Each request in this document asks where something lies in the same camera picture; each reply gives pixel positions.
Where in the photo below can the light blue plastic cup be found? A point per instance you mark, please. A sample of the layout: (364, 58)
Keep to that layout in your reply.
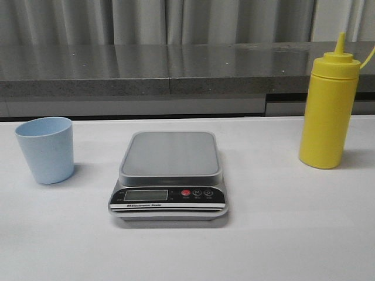
(47, 145)

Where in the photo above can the yellow squeeze bottle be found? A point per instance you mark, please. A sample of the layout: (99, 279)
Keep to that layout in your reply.
(332, 89)

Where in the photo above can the silver digital kitchen scale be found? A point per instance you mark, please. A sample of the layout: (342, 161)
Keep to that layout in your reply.
(170, 175)

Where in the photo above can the grey stone counter ledge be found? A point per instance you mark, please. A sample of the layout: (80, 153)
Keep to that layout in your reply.
(157, 70)

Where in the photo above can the grey pleated curtain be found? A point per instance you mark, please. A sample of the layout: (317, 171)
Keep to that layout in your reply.
(183, 22)

